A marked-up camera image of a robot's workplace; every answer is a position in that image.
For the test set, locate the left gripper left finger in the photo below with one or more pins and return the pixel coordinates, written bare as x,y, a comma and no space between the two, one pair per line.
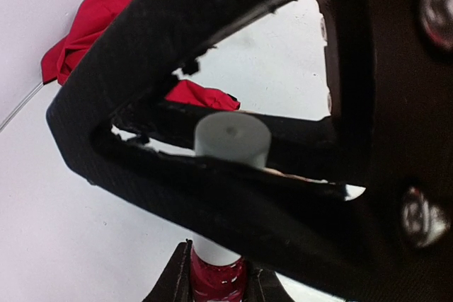
173,285

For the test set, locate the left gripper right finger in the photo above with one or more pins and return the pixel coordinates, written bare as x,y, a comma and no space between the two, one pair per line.
264,286

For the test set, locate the red jacket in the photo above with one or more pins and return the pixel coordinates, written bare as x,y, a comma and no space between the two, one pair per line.
91,20

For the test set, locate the red nail polish bottle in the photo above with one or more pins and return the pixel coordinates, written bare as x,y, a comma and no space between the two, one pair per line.
217,283

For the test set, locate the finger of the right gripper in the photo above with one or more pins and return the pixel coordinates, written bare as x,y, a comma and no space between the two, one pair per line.
299,147
381,231

